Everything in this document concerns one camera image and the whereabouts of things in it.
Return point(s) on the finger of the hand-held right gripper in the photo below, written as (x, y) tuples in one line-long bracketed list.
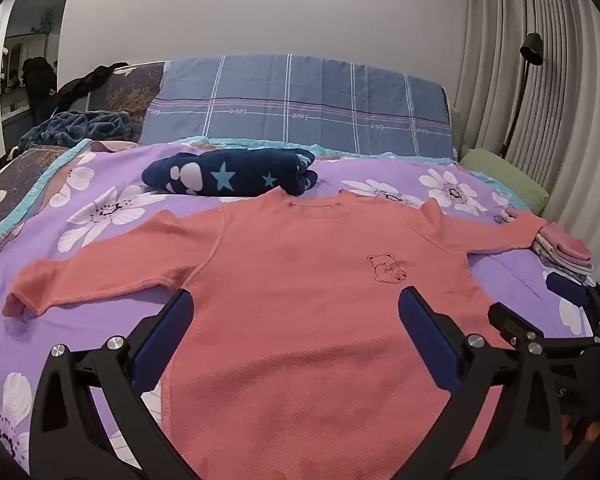
[(565, 287), (512, 327)]

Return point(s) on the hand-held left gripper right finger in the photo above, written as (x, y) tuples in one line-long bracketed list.
[(427, 332)]

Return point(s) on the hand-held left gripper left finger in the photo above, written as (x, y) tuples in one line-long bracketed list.
[(167, 332)]

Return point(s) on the pink knit sweater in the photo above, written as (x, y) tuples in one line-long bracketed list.
[(300, 280)]

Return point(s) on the stack of folded clothes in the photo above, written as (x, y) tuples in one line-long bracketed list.
[(562, 250)]

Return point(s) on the green pillow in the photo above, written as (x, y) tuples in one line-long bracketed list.
[(505, 175)]

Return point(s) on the purple floral bedsheet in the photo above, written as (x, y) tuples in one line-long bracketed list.
[(105, 210)]

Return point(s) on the navy star print blanket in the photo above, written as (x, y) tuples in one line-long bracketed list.
[(230, 172)]

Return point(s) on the beige pleated curtain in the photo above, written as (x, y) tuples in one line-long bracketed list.
[(555, 85)]

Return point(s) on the grey patterned quilt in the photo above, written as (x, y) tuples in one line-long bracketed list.
[(20, 175)]

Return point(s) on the teal fluffy blanket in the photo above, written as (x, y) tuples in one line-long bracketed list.
[(75, 127)]

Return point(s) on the black floor lamp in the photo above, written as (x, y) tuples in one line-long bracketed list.
[(525, 60)]

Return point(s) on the dark clothing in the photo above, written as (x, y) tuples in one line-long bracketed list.
[(87, 85)]

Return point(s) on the blue plaid pillow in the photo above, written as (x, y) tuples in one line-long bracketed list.
[(300, 105)]

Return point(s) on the potted plant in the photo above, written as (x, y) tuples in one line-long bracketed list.
[(46, 22)]

